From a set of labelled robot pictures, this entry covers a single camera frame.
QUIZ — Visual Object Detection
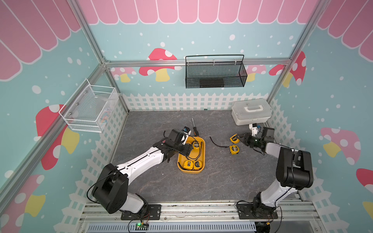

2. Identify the yellow storage tray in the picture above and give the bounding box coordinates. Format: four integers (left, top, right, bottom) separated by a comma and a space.
177, 137, 206, 174

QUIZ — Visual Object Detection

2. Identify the yellow 2m tape measure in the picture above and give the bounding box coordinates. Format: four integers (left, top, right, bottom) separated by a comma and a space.
230, 134, 240, 144

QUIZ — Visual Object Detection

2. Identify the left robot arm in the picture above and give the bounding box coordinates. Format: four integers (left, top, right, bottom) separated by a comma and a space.
88, 127, 192, 217

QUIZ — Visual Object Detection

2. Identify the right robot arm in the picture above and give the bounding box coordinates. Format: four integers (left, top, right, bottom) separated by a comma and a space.
237, 127, 314, 215

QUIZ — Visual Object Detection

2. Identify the yellow tape measure in tray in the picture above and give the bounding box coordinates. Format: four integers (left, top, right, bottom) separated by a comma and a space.
183, 160, 194, 170

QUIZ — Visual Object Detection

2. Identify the large yellow 3m tape measure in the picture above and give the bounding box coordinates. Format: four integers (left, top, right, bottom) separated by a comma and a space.
193, 160, 203, 170

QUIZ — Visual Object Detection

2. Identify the black orange screwdriver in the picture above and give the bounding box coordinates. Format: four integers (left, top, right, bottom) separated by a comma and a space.
192, 118, 199, 136

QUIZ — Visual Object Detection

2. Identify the white plastic toolbox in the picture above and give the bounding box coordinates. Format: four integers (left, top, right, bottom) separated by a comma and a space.
232, 99, 273, 126

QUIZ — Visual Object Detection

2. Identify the green lit circuit board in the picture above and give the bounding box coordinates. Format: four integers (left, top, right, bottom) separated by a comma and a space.
135, 222, 149, 231

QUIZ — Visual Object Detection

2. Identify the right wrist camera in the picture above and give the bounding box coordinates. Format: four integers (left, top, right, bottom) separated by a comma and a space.
249, 123, 261, 137

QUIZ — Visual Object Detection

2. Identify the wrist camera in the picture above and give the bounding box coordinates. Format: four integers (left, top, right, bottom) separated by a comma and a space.
182, 126, 191, 145
249, 123, 261, 137

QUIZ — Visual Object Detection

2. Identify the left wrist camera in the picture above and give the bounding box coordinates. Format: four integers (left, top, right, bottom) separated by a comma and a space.
182, 126, 191, 145

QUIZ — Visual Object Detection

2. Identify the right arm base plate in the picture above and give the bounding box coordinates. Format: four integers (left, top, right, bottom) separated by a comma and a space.
236, 202, 278, 221

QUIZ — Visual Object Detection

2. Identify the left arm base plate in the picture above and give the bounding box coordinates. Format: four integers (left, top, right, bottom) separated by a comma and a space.
120, 204, 162, 220

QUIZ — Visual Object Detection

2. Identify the black mesh wall basket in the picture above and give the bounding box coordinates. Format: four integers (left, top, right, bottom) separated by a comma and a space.
185, 54, 248, 88

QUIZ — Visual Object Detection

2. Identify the white wire wall basket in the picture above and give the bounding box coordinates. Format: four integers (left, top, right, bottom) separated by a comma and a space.
59, 80, 119, 133

